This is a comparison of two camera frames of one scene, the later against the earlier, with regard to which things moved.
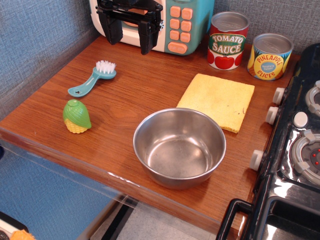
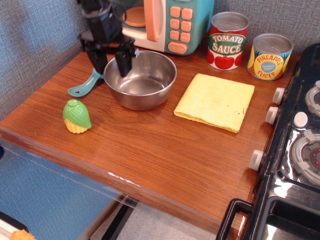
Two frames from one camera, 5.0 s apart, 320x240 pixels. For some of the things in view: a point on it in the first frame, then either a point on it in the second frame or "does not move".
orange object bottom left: (21, 235) does not move
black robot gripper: (148, 13) → (104, 25)
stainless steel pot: (179, 148) → (147, 86)
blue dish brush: (104, 69) does not move
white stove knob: (278, 95) does not move
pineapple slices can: (269, 56) does not move
